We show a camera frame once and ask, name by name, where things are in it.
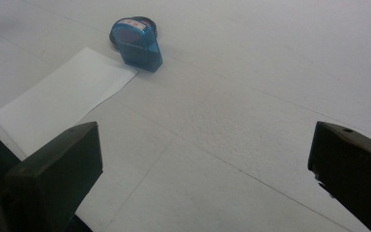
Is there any white paper sheet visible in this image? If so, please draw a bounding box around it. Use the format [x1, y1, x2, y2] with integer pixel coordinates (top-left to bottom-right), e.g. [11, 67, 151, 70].
[0, 46, 139, 160]

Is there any white table cover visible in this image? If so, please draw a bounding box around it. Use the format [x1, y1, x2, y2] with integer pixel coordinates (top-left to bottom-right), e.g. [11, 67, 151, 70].
[0, 0, 371, 232]

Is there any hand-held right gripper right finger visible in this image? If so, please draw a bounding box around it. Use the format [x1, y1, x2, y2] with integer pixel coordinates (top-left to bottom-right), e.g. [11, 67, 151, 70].
[307, 121, 371, 232]

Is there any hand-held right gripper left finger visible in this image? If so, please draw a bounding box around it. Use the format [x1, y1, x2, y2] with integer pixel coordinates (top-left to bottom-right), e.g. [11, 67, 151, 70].
[4, 121, 104, 232]

